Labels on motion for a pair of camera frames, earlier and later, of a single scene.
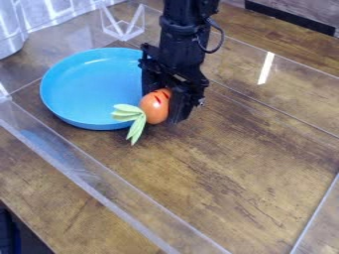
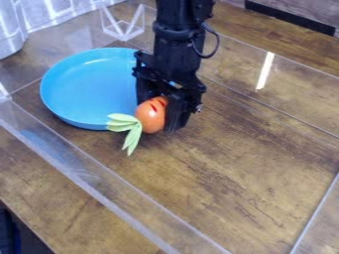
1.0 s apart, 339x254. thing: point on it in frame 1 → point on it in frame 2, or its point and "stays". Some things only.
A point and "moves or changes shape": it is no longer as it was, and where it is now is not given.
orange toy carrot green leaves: [154, 104] moves or changes shape
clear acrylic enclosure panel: [68, 203] stays
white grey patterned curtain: [22, 16] stays
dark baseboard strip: [290, 18] stays
